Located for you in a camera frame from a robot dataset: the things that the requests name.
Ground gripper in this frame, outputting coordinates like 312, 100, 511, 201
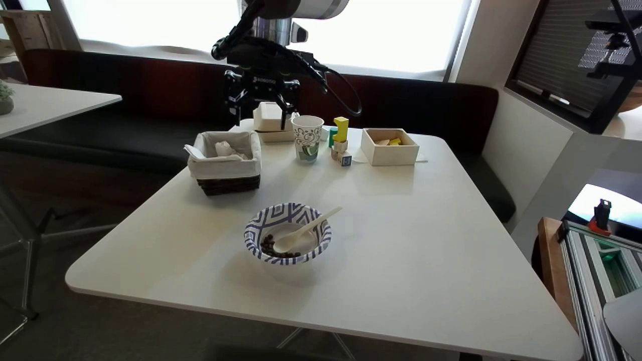
224, 37, 302, 131

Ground blue patterned paper bowl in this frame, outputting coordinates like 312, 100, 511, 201
244, 202, 333, 266

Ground white closed box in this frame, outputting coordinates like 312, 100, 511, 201
252, 102, 297, 144

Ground crumpled white napkin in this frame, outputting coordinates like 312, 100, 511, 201
215, 140, 249, 161

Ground patterned paper cup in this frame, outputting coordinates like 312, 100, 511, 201
290, 115, 325, 163

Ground wicker basket with white liner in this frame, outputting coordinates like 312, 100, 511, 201
187, 130, 263, 197

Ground dark upholstered bench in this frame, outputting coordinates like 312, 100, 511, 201
0, 48, 518, 224

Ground white open wooden box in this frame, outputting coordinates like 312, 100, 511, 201
360, 127, 420, 167

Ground heap of coffee beans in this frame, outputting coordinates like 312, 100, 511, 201
259, 234, 302, 259

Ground white side table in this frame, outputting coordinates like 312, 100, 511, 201
0, 82, 123, 321

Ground small potted plant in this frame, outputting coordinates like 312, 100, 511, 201
0, 79, 16, 116

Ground window with blinds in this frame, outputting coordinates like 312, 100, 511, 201
505, 0, 642, 135

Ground red and black clamp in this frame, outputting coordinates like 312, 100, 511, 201
588, 199, 613, 237

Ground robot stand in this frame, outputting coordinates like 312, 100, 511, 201
537, 216, 642, 361

